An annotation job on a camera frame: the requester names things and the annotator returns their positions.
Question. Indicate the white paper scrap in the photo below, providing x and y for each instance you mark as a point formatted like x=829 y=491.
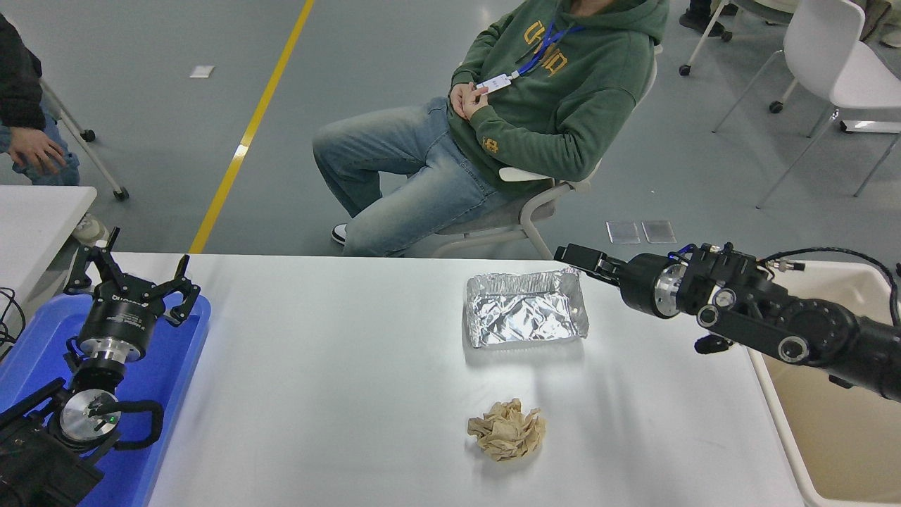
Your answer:
x=201 y=72

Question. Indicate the white side table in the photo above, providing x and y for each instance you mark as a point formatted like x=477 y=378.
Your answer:
x=35 y=218

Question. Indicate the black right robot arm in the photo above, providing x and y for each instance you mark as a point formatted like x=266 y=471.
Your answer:
x=809 y=331

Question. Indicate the large pale bin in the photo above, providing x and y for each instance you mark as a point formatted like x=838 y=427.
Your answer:
x=816 y=436

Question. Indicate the person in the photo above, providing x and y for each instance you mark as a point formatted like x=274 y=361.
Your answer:
x=17 y=84
x=890 y=39
x=563 y=105
x=700 y=21

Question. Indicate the person's right hand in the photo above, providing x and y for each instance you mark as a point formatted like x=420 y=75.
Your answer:
x=461 y=98

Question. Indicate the person's hand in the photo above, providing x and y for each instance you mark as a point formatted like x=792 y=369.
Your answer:
x=35 y=149

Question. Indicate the crumpled tan paper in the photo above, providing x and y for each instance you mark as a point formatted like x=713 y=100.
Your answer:
x=507 y=431

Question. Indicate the person's left hand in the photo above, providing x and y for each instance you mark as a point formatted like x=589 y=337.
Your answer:
x=477 y=104

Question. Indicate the silver foil tray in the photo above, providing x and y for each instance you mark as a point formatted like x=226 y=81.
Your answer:
x=524 y=310

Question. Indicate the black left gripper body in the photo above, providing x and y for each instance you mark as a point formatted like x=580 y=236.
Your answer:
x=120 y=317

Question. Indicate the metal chair frame with casters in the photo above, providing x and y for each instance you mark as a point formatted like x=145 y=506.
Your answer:
x=121 y=193

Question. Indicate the white shell chair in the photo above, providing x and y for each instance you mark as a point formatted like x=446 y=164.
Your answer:
x=823 y=42

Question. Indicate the clear square floor plate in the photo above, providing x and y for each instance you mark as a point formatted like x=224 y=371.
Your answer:
x=658 y=231
x=623 y=232

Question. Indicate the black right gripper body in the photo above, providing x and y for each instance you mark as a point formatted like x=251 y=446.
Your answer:
x=639 y=285

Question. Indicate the grey white chair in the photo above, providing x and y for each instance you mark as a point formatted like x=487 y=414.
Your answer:
x=493 y=218

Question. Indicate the blue plastic tray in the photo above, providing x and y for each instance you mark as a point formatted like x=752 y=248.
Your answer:
x=169 y=394

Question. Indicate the chair with black casters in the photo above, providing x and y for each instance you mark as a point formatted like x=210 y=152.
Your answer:
x=684 y=70

